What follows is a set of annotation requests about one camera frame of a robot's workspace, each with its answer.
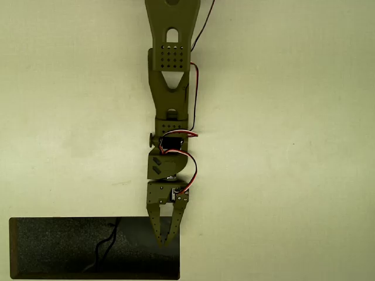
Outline long red black arm cable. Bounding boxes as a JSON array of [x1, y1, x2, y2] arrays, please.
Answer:
[[183, 0, 217, 131]]

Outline red white looped servo cable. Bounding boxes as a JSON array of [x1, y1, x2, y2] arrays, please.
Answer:
[[159, 129, 199, 194]]

